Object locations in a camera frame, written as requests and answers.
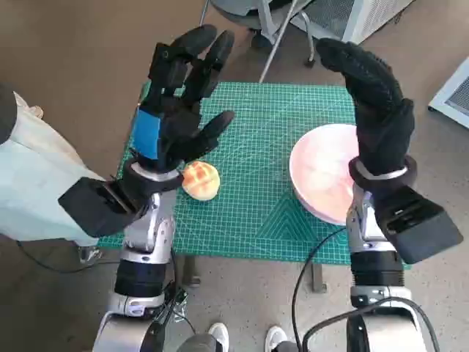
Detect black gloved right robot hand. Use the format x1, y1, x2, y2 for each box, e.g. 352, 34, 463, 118
315, 37, 417, 177

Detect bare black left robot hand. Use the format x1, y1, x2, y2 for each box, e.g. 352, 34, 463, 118
126, 23, 236, 173

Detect round bread bun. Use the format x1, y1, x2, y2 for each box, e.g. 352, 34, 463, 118
182, 160, 222, 202

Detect pink bowl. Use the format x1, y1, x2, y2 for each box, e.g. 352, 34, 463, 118
289, 123, 358, 225

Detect white vented appliance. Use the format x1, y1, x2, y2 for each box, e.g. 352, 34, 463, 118
427, 56, 469, 129

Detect green cutting mat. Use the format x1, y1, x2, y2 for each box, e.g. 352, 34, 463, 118
97, 81, 413, 271

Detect white mesh-front cabinet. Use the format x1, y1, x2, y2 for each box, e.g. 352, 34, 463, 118
303, 0, 418, 44

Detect grey office chair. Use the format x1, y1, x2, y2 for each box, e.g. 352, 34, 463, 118
199, 0, 318, 67

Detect silver metal rod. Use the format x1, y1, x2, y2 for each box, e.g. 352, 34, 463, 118
258, 0, 311, 84

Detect grey table leg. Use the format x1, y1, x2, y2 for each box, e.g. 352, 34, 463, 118
311, 263, 327, 293
182, 256, 202, 287

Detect crumpled silver foil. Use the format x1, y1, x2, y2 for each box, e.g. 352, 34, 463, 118
171, 289, 188, 317

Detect white shoe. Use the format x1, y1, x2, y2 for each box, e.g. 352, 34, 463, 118
207, 322, 230, 352
264, 325, 289, 352

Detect dark grey leg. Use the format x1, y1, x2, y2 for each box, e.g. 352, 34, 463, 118
180, 333, 217, 352
277, 340, 305, 352

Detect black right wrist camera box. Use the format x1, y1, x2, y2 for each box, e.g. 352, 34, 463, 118
373, 185, 465, 265

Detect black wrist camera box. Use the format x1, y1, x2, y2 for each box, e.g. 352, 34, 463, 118
57, 177, 147, 238
373, 185, 465, 265

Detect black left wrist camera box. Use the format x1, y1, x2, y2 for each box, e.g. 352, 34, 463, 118
57, 177, 147, 238

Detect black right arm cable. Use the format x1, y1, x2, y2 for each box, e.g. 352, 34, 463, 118
302, 297, 440, 352
291, 225, 351, 349

